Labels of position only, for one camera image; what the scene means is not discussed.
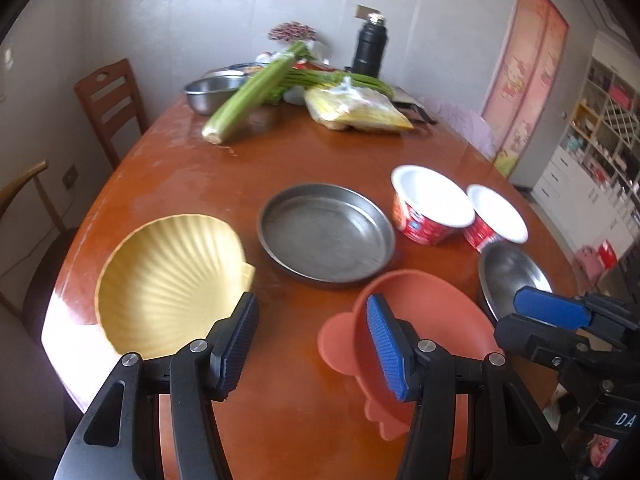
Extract pink children stool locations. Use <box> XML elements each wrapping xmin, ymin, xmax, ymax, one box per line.
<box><xmin>575</xmin><ymin>246</ymin><xmax>604</xmax><ymax>284</ymax></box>

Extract white shelf cabinet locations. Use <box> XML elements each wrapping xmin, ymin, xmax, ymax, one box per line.
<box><xmin>532</xmin><ymin>58</ymin><xmax>639</xmax><ymax>258</ymax></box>

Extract black tray on table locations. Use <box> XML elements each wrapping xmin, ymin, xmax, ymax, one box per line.
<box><xmin>392</xmin><ymin>86</ymin><xmax>438</xmax><ymax>126</ymax></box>

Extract wall power socket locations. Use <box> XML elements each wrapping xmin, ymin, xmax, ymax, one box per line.
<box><xmin>62</xmin><ymin>165</ymin><xmax>79</xmax><ymax>191</ymax></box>

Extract hello kitty folding screen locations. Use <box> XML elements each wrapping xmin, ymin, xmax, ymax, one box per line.
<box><xmin>482</xmin><ymin>0</ymin><xmax>570</xmax><ymax>178</ymax></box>

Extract yellow shell-shaped plate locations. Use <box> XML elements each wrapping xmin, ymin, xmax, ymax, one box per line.
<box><xmin>94</xmin><ymin>214</ymin><xmax>255</xmax><ymax>360</ymax></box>

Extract yellow plastic food bag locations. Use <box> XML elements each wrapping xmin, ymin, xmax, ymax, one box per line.
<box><xmin>304</xmin><ymin>77</ymin><xmax>413</xmax><ymax>133</ymax></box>

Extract orange bear-shaped plate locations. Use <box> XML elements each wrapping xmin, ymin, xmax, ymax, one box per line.
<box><xmin>317</xmin><ymin>269</ymin><xmax>498</xmax><ymax>466</ymax></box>

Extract red children stool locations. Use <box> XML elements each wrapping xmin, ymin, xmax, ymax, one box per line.
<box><xmin>597</xmin><ymin>240</ymin><xmax>618</xmax><ymax>270</ymax></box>

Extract curved armrest wooden chair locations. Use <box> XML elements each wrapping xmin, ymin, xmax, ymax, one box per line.
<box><xmin>1</xmin><ymin>159</ymin><xmax>77</xmax><ymax>342</ymax></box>

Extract black thermos bottle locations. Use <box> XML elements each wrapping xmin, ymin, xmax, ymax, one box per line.
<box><xmin>352</xmin><ymin>13</ymin><xmax>388</xmax><ymax>78</ymax></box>

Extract round metal pan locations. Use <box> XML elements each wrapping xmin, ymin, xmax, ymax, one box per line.
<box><xmin>257</xmin><ymin>183</ymin><xmax>396</xmax><ymax>287</ymax></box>

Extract stainless steel bowl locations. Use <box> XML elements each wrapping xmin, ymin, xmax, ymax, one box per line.
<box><xmin>477</xmin><ymin>242</ymin><xmax>552</xmax><ymax>325</ymax></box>

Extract red instant noodle cup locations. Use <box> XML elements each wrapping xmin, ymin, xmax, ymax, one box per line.
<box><xmin>390</xmin><ymin>165</ymin><xmax>475</xmax><ymax>245</ymax></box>

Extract wooden slat-back chair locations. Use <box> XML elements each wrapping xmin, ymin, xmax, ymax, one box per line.
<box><xmin>74</xmin><ymin>58</ymin><xmax>150</xmax><ymax>170</ymax></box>

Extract steel basin at back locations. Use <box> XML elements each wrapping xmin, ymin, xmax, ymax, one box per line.
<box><xmin>183</xmin><ymin>70</ymin><xmax>248</xmax><ymax>116</ymax></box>

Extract pink cloth on chair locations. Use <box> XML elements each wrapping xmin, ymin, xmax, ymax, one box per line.
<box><xmin>419</xmin><ymin>96</ymin><xmax>496</xmax><ymax>160</ymax></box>

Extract celery bunch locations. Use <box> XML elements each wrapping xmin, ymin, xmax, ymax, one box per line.
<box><xmin>201</xmin><ymin>41</ymin><xmax>311</xmax><ymax>145</ymax></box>
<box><xmin>265</xmin><ymin>68</ymin><xmax>394</xmax><ymax>104</ymax></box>

